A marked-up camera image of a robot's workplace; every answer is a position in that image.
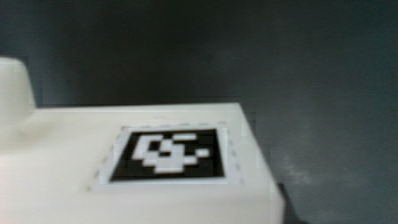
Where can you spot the white drawer box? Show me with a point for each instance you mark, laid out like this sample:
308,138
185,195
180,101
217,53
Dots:
128,165

